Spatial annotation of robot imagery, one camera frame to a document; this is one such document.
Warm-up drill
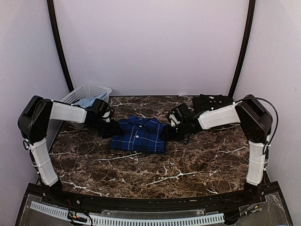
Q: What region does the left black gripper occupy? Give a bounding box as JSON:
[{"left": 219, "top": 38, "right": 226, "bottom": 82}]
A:
[{"left": 90, "top": 117, "right": 123, "bottom": 138}]

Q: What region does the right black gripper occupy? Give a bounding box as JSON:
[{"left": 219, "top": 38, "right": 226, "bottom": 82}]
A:
[{"left": 159, "top": 121, "right": 188, "bottom": 141}]

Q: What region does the blue plaid long sleeve shirt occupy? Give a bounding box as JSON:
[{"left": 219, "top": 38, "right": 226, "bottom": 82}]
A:
[{"left": 110, "top": 115, "right": 166, "bottom": 154}]

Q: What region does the black shirt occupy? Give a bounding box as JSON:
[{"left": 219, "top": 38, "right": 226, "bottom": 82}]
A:
[{"left": 192, "top": 94, "right": 233, "bottom": 113}]

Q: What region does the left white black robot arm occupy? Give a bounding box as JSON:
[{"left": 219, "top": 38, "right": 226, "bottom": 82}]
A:
[{"left": 17, "top": 96, "right": 122, "bottom": 205}]

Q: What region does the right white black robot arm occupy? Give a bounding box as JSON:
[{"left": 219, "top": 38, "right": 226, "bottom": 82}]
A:
[{"left": 161, "top": 94, "right": 276, "bottom": 186}]

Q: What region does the light blue shirt in basket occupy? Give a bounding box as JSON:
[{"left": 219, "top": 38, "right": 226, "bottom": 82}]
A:
[{"left": 73, "top": 92, "right": 107, "bottom": 108}]

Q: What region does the white plastic mesh basket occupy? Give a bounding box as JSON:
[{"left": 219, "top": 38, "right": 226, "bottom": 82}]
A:
[{"left": 60, "top": 83, "right": 112, "bottom": 104}]

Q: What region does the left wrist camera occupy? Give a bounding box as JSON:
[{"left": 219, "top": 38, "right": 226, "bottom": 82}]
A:
[{"left": 102, "top": 107, "right": 115, "bottom": 122}]

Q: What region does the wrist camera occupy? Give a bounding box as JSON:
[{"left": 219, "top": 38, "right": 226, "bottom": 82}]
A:
[
  {"left": 102, "top": 107, "right": 115, "bottom": 122},
  {"left": 166, "top": 112, "right": 180, "bottom": 127}
]

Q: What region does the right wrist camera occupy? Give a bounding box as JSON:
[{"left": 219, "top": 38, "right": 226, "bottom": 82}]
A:
[{"left": 166, "top": 112, "right": 180, "bottom": 127}]

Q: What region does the white slotted cable duct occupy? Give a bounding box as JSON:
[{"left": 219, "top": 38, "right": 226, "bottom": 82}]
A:
[{"left": 30, "top": 201, "right": 224, "bottom": 226}]

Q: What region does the right black frame post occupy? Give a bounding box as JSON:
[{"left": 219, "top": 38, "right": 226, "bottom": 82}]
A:
[{"left": 228, "top": 0, "right": 256, "bottom": 97}]

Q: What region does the black frame post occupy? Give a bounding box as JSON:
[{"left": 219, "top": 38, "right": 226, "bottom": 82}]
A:
[
  {"left": 228, "top": 0, "right": 256, "bottom": 97},
  {"left": 47, "top": 0, "right": 74, "bottom": 92}
]

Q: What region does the left black frame post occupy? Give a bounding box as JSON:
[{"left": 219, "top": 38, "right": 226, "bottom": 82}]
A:
[{"left": 47, "top": 0, "right": 74, "bottom": 92}]

